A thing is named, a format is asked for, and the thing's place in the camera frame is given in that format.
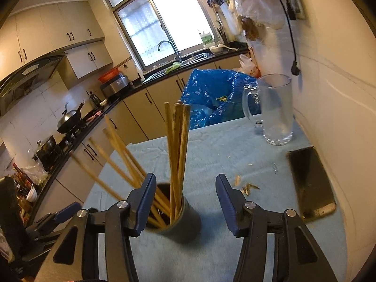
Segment silver countertop appliance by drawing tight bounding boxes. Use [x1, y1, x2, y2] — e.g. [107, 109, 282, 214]
[100, 75, 131, 99]

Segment dark cooking pot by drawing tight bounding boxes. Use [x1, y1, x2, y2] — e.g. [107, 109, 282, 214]
[35, 135, 59, 165]

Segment beige base cabinets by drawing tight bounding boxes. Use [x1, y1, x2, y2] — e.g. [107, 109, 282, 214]
[32, 56, 250, 221]

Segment black kitchen countertop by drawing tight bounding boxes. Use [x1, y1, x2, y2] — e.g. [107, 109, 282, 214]
[18, 45, 249, 212]

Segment black smartphone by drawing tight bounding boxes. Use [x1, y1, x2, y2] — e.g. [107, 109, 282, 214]
[286, 146, 337, 223]

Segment black plastic cup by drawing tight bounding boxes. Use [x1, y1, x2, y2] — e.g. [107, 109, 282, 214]
[146, 182, 202, 244]

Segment gas stove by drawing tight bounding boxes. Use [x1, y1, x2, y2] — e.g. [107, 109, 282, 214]
[56, 123, 89, 149]

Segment beige upper cabinets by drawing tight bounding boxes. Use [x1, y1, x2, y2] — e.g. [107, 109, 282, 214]
[0, 1, 114, 80]

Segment wooden chopstick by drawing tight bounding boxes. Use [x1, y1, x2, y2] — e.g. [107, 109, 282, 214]
[164, 102, 177, 222]
[102, 129, 142, 188]
[105, 117, 171, 212]
[89, 138, 139, 189]
[174, 103, 182, 213]
[177, 100, 185, 165]
[70, 152, 124, 202]
[177, 105, 191, 218]

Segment steel sink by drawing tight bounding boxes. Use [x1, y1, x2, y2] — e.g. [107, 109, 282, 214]
[147, 53, 208, 76]

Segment kitchen window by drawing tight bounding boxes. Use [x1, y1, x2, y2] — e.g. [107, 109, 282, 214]
[100, 0, 232, 71]

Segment clear bag of vegetables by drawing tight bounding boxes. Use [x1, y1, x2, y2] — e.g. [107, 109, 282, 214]
[23, 164, 49, 185]

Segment black cable with plug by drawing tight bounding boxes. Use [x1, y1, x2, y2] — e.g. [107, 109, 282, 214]
[264, 0, 302, 77]

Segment dark kettle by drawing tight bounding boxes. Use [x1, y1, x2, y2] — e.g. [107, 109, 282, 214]
[88, 92, 102, 109]

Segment clear glass mug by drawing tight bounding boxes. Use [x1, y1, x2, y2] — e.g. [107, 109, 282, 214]
[241, 74, 294, 146]

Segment hanging clear plastic bag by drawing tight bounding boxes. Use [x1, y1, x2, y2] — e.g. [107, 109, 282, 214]
[231, 0, 287, 30]

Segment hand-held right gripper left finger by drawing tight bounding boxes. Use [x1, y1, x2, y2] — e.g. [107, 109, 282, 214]
[52, 173, 157, 282]

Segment black wok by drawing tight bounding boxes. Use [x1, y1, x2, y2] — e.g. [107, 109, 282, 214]
[57, 101, 86, 133]

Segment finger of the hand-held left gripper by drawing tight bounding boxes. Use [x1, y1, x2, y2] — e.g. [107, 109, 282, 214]
[26, 226, 67, 251]
[26, 202, 83, 233]

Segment red plastic basin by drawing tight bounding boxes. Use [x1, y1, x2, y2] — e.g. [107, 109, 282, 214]
[98, 67, 120, 83]

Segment green cloth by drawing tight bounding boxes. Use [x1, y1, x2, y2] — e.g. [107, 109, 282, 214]
[164, 62, 182, 74]

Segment metal faucet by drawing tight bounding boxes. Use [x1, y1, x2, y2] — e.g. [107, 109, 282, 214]
[158, 40, 183, 63]

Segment range hood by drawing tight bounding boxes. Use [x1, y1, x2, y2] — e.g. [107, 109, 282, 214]
[0, 53, 67, 115]

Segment grey-blue table cloth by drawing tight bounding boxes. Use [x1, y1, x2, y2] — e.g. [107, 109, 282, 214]
[34, 117, 349, 282]

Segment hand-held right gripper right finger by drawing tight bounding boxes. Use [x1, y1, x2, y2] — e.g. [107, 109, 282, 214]
[215, 173, 339, 282]

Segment blue plastic bag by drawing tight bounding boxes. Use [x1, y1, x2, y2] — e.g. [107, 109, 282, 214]
[180, 68, 262, 130]

